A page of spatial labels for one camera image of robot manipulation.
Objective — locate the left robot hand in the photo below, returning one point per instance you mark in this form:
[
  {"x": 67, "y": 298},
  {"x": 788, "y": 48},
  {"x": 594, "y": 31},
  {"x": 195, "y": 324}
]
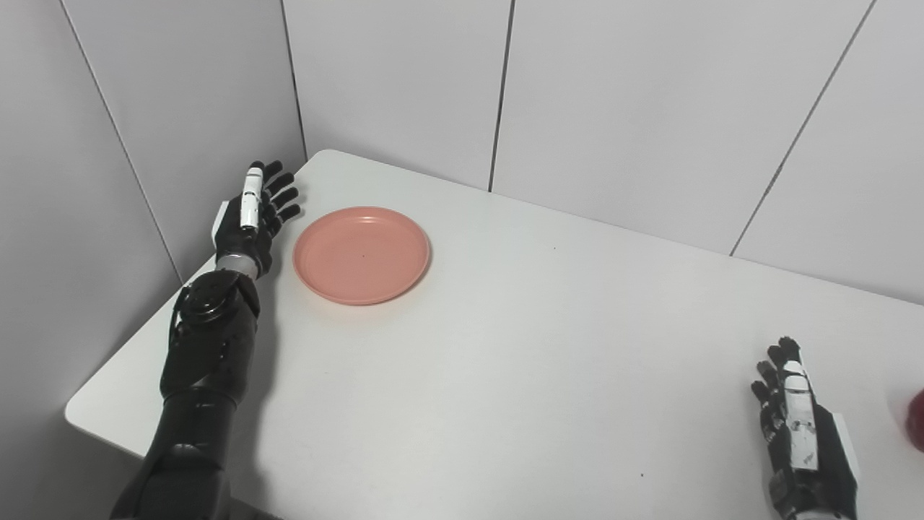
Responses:
[{"x": 249, "y": 217}]

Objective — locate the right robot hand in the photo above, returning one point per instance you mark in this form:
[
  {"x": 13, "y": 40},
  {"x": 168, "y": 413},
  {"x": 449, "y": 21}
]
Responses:
[{"x": 805, "y": 440}]

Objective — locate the red apple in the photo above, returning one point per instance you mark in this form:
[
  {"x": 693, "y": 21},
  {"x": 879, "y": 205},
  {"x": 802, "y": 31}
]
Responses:
[{"x": 917, "y": 421}]

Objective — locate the pink plate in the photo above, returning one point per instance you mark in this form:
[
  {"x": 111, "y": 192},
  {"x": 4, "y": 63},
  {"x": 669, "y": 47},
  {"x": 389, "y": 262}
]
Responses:
[{"x": 361, "y": 255}]

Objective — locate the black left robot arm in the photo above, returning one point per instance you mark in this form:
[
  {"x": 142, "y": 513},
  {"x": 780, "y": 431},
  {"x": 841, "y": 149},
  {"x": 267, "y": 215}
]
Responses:
[{"x": 198, "y": 383}]

